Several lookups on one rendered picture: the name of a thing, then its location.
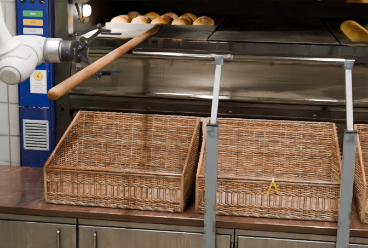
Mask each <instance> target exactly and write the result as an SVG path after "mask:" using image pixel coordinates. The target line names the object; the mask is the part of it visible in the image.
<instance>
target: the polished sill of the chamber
mask: <svg viewBox="0 0 368 248"><path fill-rule="evenodd" d="M89 37H90V36H82V37H81V38H80V40H81V41H82V42H85V41H86V40H87V39H88V38H89ZM133 38H134V37H102V36H97V37H95V38H94V39H93V40H92V41H91V42H90V43H88V44H87V46H88V47H117V48H119V47H120V46H122V45H123V44H125V43H127V42H128V41H130V40H132V39H133ZM68 40H69V41H76V36H70V37H68ZM133 48H148V49H178V50H209V51H239V52H256V53H286V54H317V55H347V56H368V45H345V44H312V43H280V42H248V41H216V40H198V39H166V38H147V39H145V40H144V41H142V42H141V43H139V44H138V45H136V46H135V47H133Z"/></svg>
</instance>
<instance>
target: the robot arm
mask: <svg viewBox="0 0 368 248"><path fill-rule="evenodd" d="M97 28H98V31H96V32H95V33H94V34H93V35H92V36H91V37H89V38H88V39H87V40H86V41H85V42H82V41H81V40H80V38H81V37H82V35H84V34H86V33H88V32H90V31H92V30H95V29H97ZM99 34H102V35H121V34H122V33H121V32H112V30H111V29H103V28H102V27H101V24H97V25H95V26H93V27H91V28H89V29H87V30H85V31H82V32H76V33H75V34H74V35H75V36H76V41H63V40H62V39H61V38H44V37H41V36H34V35H20V36H14V37H12V36H11V35H10V33H9V32H8V30H7V27H6V25H5V22H4V19H3V14H2V8H1V2H0V80H1V81H2V82H3V83H5V84H8V85H16V84H19V83H22V82H24V81H25V80H26V79H27V78H28V77H29V76H30V75H31V74H32V73H33V71H34V70H35V68H36V66H38V65H40V64H41V63H45V62H47V63H56V62H59V63H61V62H63V61H73V62H76V63H77V64H76V68H75V70H76V71H81V70H83V69H84V67H82V65H80V62H82V61H83V62H84V63H86V64H87V65H88V66H89V65H91V64H93V63H92V62H91V61H90V60H89V59H88V55H89V54H88V46H87V44H88V43H90V42H91V41H92V40H93V39H94V38H95V37H97V36H98V35H99ZM121 72H122V70H99V71H98V72H97V74H98V75H97V74H96V73H95V74H94V75H92V76H91V77H93V78H95V79H97V80H100V79H101V77H102V76H110V75H111V74H112V73H121Z"/></svg>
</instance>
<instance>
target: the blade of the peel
mask: <svg viewBox="0 0 368 248"><path fill-rule="evenodd" d="M218 25H219V24H214V25H213V26H208V25H172V24H163V30H184V31H215V30H216V28H217V27H218ZM153 26H154V24H135V23H116V22H106V28H129V29H150V28H151V27H153Z"/></svg>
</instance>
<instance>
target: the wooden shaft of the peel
mask: <svg viewBox="0 0 368 248"><path fill-rule="evenodd" d="M159 29H160V27H159V25H155V26H153V27H151V28H150V29H148V30H147V31H145V32H143V33H142V34H140V35H138V36H137V37H135V38H133V39H132V40H130V41H128V42H127V43H125V44H123V45H122V46H120V47H119V48H117V49H116V50H114V51H112V52H110V53H109V54H107V55H106V56H104V57H102V58H101V59H99V60H97V61H96V62H94V63H93V64H91V65H89V66H88V67H86V68H84V69H83V70H81V71H79V72H78V73H76V74H74V75H73V76H71V77H69V78H68V79H66V80H65V81H63V82H61V83H60V84H58V85H56V86H55V87H53V88H51V89H50V90H49V91H48V98H49V99H50V100H57V99H58V98H60V97H61V96H63V95H64V94H66V93H67V92H69V91H70V90H72V89H73V88H75V87H76V86H77V85H79V84H80V83H82V82H83V81H85V80H86V79H88V78H89V77H91V76H92V75H94V74H95V73H96V72H98V71H99V70H101V69H103V68H104V67H106V66H107V65H108V64H110V63H111V62H113V61H114V60H116V59H117V58H119V57H120V56H122V55H123V54H125V53H126V52H127V51H129V50H130V49H132V48H133V47H135V46H136V45H138V44H139V43H141V42H142V41H144V40H145V39H147V38H148V37H149V36H151V35H153V34H154V33H156V32H157V31H159Z"/></svg>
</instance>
